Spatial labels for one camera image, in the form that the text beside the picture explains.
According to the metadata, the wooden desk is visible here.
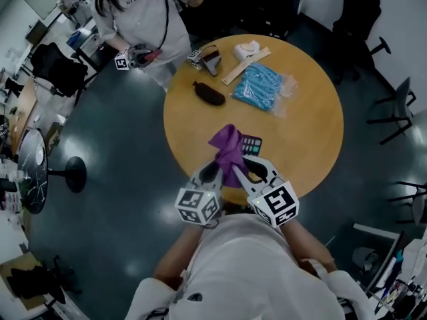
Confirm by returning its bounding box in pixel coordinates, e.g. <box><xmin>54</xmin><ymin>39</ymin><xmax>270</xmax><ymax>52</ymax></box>
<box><xmin>8</xmin><ymin>78</ymin><xmax>37</xmax><ymax>153</ymax></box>

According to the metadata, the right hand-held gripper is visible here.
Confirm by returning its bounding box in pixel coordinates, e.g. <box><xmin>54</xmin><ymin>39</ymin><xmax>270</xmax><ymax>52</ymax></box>
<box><xmin>231</xmin><ymin>156</ymin><xmax>300</xmax><ymax>229</ymax></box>

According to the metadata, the black calculator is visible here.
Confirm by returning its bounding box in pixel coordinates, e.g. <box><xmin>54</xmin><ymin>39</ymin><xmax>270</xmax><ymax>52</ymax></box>
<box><xmin>240</xmin><ymin>134</ymin><xmax>263</xmax><ymax>157</ymax></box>

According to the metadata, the black marble round table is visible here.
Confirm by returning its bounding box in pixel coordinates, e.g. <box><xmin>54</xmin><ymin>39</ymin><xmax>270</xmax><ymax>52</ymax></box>
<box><xmin>17</xmin><ymin>128</ymin><xmax>87</xmax><ymax>215</ymax></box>

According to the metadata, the grey chair with black legs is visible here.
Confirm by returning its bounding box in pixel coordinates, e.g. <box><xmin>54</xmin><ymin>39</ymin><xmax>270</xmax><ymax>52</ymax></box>
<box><xmin>388</xmin><ymin>180</ymin><xmax>427</xmax><ymax>226</ymax></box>
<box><xmin>366</xmin><ymin>76</ymin><xmax>418</xmax><ymax>145</ymax></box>

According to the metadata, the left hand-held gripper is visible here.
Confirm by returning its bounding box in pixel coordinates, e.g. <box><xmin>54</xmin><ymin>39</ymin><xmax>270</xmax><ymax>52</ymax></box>
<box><xmin>174</xmin><ymin>161</ymin><xmax>224</xmax><ymax>229</ymax></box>

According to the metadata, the person's right forearm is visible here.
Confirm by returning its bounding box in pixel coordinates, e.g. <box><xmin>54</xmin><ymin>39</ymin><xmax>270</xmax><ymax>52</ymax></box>
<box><xmin>282</xmin><ymin>220</ymin><xmax>337</xmax><ymax>273</ymax></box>

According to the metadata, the white desk with clutter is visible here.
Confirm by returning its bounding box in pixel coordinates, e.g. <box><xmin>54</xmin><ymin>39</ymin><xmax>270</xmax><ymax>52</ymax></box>
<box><xmin>373</xmin><ymin>238</ymin><xmax>427</xmax><ymax>320</ymax></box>

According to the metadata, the wooden ruler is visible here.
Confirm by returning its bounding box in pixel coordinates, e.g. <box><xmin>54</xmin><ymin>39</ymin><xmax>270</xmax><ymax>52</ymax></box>
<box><xmin>220</xmin><ymin>46</ymin><xmax>271</xmax><ymax>85</ymax></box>

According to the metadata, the purple cloth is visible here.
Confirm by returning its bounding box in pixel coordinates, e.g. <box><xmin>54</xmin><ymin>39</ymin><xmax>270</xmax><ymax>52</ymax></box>
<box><xmin>208</xmin><ymin>123</ymin><xmax>254</xmax><ymax>189</ymax></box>

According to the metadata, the black soft pouch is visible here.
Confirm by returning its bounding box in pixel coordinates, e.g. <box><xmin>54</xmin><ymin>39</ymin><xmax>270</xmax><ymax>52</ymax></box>
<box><xmin>192</xmin><ymin>80</ymin><xmax>226</xmax><ymax>107</ymax></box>

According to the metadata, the black mesh office chair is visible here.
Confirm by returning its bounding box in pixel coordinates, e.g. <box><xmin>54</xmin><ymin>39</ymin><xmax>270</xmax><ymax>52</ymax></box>
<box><xmin>29</xmin><ymin>42</ymin><xmax>97</xmax><ymax>106</ymax></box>

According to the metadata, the grey waste bin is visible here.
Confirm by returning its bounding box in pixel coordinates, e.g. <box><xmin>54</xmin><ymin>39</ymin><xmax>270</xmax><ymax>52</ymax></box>
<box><xmin>352</xmin><ymin>247</ymin><xmax>380</xmax><ymax>273</ymax></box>

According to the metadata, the tall black office chair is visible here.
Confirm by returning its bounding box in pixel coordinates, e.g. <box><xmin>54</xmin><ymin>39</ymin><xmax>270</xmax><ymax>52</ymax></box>
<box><xmin>315</xmin><ymin>0</ymin><xmax>391</xmax><ymax>85</ymax></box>

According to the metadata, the person's torso in white shirt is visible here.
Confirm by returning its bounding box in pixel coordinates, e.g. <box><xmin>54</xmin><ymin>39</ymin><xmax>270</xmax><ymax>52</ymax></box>
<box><xmin>125</xmin><ymin>213</ymin><xmax>374</xmax><ymax>320</ymax></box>

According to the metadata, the person's left forearm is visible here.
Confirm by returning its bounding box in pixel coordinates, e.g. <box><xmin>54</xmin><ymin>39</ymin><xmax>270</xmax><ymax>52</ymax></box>
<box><xmin>153</xmin><ymin>225</ymin><xmax>205</xmax><ymax>280</ymax></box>

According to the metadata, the grey metal frame table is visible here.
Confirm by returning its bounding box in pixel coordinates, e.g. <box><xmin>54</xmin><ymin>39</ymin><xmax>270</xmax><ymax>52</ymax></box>
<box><xmin>352</xmin><ymin>223</ymin><xmax>403</xmax><ymax>293</ymax></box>

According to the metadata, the plastic bag of blue items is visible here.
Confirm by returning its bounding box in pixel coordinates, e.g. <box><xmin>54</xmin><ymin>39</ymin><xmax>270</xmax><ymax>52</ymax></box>
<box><xmin>229</xmin><ymin>61</ymin><xmax>298</xmax><ymax>119</ymax></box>

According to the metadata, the blue storage bin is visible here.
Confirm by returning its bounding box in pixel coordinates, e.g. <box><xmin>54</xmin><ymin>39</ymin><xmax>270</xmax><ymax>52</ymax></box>
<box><xmin>66</xmin><ymin>28</ymin><xmax>91</xmax><ymax>48</ymax></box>

